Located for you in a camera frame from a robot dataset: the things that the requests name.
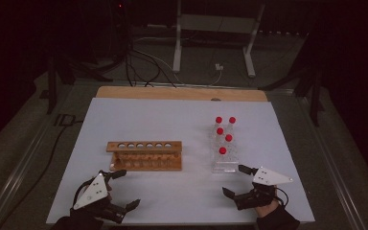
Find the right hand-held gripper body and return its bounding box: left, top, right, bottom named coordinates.
left=234, top=166, right=294, bottom=211

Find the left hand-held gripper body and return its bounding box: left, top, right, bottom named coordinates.
left=72, top=172, right=127, bottom=224

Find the clear acrylic tube rack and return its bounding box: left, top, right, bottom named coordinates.
left=209, top=123, right=240, bottom=174

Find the wooden test tube rack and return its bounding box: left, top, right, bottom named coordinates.
left=105, top=140, right=183, bottom=173

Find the person's left hand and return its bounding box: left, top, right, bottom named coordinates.
left=103, top=183, right=114, bottom=205

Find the person's right hand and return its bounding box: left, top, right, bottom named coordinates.
left=255, top=185, right=282, bottom=219

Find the black stand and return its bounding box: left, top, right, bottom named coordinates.
left=46, top=54, right=114, bottom=115
left=258, top=54, right=326, bottom=127

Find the white metal stand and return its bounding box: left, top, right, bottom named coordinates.
left=172, top=0, right=266, bottom=79

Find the dark equipment with red light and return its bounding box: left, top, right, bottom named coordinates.
left=108, top=0, right=132, bottom=60

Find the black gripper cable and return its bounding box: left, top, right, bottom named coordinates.
left=72, top=173, right=109, bottom=207
left=275, top=191, right=290, bottom=209

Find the aluminium frame rail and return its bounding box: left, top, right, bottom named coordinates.
left=0, top=85, right=75, bottom=230
left=296, top=95, right=368, bottom=230

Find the black floor cable with connector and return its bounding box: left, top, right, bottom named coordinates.
left=0, top=113, right=84, bottom=226

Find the white cable with plug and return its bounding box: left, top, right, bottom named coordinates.
left=169, top=62, right=225, bottom=87

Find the black cable bundle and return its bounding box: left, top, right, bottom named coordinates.
left=124, top=44, right=177, bottom=89

